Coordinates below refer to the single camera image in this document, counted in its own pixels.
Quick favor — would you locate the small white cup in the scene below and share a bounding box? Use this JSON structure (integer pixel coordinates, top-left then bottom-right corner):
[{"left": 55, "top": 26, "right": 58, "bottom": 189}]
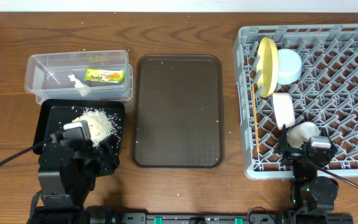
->
[{"left": 287, "top": 121, "right": 320, "bottom": 148}]

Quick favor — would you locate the white bowl with rice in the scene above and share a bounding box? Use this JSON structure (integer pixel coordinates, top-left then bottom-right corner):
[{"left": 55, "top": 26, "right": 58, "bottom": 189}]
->
[{"left": 272, "top": 93, "right": 295, "bottom": 130}]

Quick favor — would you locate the pile of white rice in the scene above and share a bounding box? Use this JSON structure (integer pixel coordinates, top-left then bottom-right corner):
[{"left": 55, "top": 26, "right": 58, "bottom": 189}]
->
[{"left": 72, "top": 108, "right": 123, "bottom": 147}]

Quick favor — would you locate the light blue bowl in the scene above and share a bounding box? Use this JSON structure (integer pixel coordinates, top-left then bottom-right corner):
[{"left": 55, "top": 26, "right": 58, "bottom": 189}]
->
[{"left": 278, "top": 49, "right": 302, "bottom": 85}]

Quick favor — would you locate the yellow plate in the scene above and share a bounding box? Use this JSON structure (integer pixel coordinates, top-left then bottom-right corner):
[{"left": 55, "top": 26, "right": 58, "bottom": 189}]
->
[{"left": 257, "top": 37, "right": 279, "bottom": 98}]

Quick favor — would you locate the white tissue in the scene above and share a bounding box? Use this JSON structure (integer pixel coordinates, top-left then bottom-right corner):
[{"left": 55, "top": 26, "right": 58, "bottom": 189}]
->
[{"left": 68, "top": 73, "right": 91, "bottom": 96}]

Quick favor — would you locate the green snack wrapper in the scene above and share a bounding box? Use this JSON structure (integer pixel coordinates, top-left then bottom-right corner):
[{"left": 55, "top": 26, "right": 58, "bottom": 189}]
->
[{"left": 85, "top": 68, "right": 126, "bottom": 83}]

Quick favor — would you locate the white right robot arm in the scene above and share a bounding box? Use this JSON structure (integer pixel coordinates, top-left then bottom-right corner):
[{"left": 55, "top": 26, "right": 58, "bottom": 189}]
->
[{"left": 275, "top": 127, "right": 339, "bottom": 223}]

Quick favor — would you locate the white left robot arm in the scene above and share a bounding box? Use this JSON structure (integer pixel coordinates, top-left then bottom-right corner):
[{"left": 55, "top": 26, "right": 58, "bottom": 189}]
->
[{"left": 28, "top": 129, "right": 122, "bottom": 223}]

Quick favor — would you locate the grey dishwasher rack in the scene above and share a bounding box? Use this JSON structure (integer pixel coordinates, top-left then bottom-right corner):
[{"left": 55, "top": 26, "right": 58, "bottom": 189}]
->
[{"left": 232, "top": 24, "right": 358, "bottom": 180}]

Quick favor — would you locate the black plastic bin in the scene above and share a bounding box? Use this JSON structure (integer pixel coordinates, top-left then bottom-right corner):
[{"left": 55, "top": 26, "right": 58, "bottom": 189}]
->
[{"left": 34, "top": 99, "right": 125, "bottom": 161}]

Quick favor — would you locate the clear plastic bin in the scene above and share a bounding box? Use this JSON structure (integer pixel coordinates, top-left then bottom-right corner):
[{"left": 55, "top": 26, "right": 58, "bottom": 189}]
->
[{"left": 25, "top": 50, "right": 133, "bottom": 104}]

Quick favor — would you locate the dark brown serving tray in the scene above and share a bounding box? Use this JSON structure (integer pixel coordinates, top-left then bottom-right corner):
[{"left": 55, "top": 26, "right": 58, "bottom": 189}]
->
[{"left": 131, "top": 54, "right": 224, "bottom": 169}]

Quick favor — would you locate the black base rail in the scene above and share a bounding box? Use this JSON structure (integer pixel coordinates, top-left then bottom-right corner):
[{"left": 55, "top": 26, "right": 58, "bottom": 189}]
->
[{"left": 82, "top": 205, "right": 354, "bottom": 224}]

